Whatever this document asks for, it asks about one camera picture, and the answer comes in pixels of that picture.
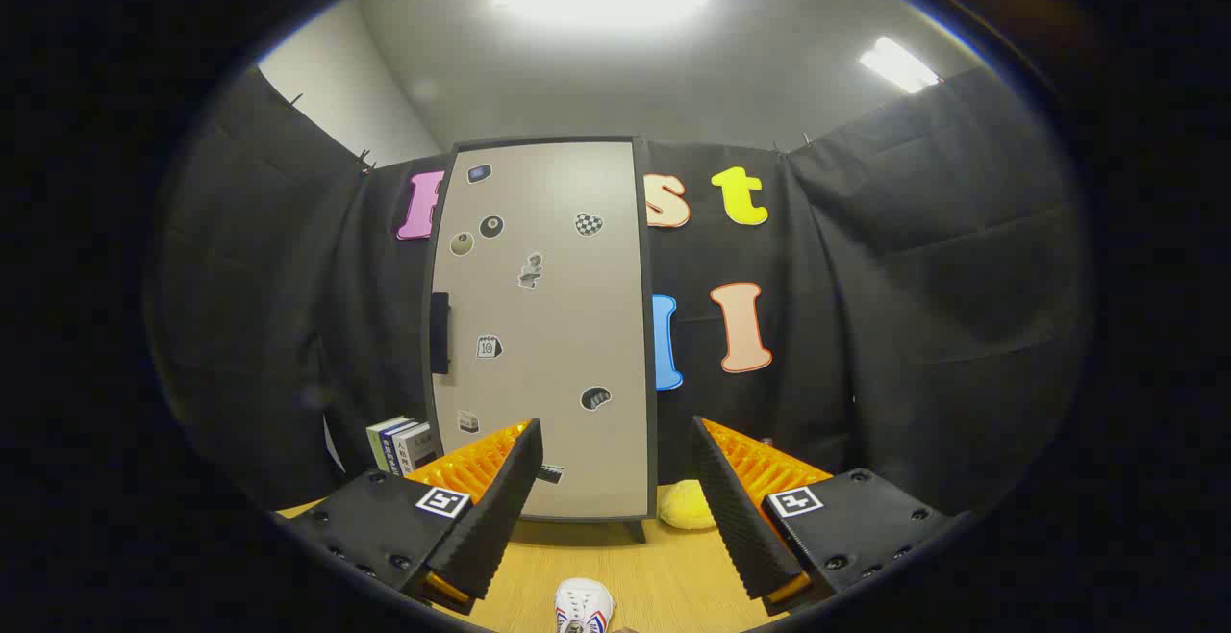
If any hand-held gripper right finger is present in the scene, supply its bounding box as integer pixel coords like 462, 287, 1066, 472
692, 416, 963, 617

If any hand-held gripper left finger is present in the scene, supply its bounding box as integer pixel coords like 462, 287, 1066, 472
279, 418, 544, 615

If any white canvas shoe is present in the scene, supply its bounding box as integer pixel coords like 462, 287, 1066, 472
555, 577, 616, 633

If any dark grey shoe cabinet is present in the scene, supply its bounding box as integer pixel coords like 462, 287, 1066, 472
420, 136, 661, 545

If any yellow plush toy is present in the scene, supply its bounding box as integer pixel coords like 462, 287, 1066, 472
657, 479, 717, 531

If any white cover book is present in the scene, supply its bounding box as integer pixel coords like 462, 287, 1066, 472
392, 423, 436, 477

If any green spine book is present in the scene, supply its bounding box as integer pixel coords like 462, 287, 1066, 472
365, 417, 405, 470

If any black backdrop cloth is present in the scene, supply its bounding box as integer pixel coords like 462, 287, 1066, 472
144, 65, 1093, 519

